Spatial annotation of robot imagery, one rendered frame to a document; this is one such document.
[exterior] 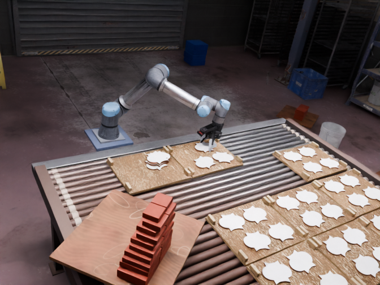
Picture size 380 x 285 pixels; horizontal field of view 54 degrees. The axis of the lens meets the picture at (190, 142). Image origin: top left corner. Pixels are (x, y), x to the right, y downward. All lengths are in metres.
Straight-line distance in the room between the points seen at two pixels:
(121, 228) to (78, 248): 0.21
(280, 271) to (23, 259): 1.92
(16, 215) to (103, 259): 1.89
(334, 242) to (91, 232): 1.23
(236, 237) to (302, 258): 0.34
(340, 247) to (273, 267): 0.43
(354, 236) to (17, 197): 2.70
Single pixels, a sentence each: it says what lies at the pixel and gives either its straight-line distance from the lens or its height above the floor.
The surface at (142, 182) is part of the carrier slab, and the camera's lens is 2.18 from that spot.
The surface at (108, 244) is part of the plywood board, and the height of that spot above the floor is 1.04.
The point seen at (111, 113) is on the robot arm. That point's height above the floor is 1.08.
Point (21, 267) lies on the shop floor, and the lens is 3.03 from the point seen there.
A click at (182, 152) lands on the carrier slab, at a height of 0.94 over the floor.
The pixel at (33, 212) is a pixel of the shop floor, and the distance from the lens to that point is 3.43.
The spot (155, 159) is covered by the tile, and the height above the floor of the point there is 0.98.
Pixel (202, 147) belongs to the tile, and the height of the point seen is 0.95.
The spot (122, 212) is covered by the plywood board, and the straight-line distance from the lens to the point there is 1.82.
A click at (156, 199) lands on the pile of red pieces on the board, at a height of 1.31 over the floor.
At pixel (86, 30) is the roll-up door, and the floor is 0.42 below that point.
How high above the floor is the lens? 2.26
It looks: 31 degrees down
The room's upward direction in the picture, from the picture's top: 9 degrees clockwise
